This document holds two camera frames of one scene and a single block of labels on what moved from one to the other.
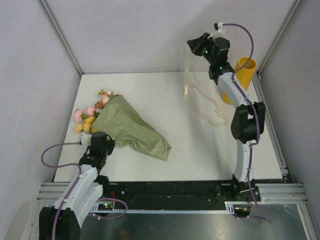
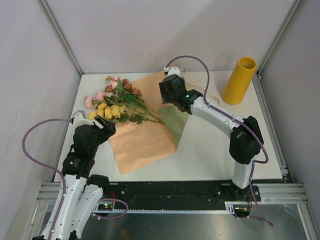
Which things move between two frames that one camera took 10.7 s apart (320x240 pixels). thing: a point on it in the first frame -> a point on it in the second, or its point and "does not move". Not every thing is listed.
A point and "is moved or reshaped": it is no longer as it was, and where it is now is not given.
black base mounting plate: [164, 194] does not move
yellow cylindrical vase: [245, 74] does not move
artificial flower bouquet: [85, 117] is moved or reshaped
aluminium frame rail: [258, 83] does not move
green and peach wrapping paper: [118, 118] is moved or reshaped
